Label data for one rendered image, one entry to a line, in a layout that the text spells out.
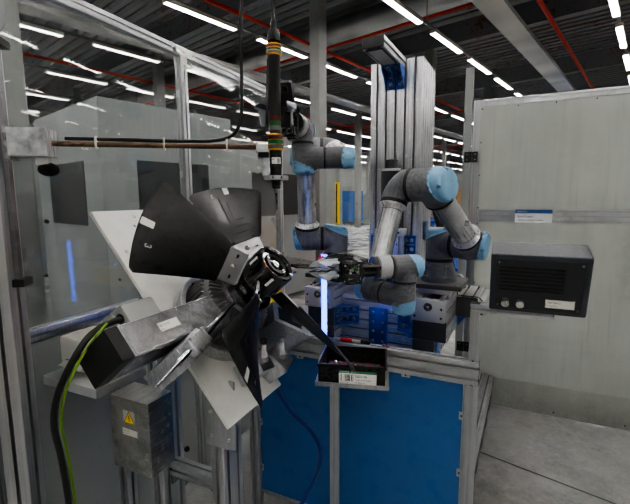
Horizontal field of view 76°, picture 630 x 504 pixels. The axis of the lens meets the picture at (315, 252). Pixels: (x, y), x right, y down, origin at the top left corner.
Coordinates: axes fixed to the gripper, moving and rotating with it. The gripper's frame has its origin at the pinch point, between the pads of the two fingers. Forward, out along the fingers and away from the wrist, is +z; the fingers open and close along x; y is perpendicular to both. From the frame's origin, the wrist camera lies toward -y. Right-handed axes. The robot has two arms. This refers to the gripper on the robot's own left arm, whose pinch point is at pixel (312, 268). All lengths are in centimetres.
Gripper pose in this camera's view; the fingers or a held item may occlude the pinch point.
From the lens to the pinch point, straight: 126.2
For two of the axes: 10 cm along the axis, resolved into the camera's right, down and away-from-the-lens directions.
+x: -0.1, 9.7, 2.3
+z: -9.8, 0.4, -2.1
